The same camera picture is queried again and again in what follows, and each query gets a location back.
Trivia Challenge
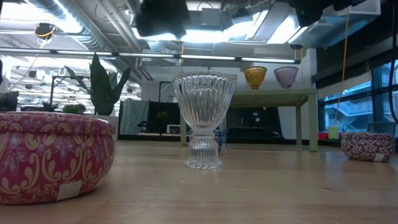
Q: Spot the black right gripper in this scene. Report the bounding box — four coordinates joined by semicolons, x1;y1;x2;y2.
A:
287;0;335;29

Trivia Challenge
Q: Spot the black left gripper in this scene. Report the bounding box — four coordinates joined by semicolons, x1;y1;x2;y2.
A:
135;0;191;38

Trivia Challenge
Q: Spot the purple glass candle holder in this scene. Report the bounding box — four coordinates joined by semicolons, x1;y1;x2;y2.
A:
273;66;300;90

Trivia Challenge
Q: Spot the amber glass candle holder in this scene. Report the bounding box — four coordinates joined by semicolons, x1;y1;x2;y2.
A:
243;65;268;90

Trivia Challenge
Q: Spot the clear ribbed glass holder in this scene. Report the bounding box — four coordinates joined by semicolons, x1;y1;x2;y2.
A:
172;70;236;170

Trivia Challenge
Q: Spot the dark blue patterned tin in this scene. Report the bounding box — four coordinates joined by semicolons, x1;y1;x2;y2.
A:
188;129;228;156

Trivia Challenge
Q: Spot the purple patterned tin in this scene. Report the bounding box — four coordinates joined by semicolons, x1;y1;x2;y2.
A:
340;131;396;163

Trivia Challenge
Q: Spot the pink patterned tin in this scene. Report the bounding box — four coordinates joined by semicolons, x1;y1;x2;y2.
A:
0;111;116;205

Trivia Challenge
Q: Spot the long ceiling light strip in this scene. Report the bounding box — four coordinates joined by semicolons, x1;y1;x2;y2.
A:
0;47;302;65

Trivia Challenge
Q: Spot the green perforated metal shelf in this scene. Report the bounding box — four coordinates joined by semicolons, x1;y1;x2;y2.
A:
179;88;319;153

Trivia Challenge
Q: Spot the green snake plant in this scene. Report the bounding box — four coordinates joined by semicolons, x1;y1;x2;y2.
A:
63;52;132;116

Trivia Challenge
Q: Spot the small background potted plant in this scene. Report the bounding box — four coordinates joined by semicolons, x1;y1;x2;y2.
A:
156;111;170;135

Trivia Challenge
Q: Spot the black office partition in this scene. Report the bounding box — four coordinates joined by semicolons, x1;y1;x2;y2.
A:
148;101;200;135

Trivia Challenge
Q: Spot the grey hanging cloth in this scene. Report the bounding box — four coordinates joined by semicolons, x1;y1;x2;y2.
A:
119;98;150;136

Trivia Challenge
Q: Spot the pale green bottle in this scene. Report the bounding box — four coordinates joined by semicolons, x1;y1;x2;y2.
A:
327;124;340;141

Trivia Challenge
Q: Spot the small green bush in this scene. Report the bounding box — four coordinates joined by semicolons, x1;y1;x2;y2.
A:
62;103;86;114

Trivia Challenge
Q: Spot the black desk unit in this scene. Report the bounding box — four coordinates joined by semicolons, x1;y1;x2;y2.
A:
226;107;282;140

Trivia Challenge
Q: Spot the grey chair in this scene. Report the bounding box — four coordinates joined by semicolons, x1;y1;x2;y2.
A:
366;121;397;135

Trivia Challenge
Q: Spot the dark monitor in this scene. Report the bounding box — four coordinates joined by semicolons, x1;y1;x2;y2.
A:
0;91;20;112

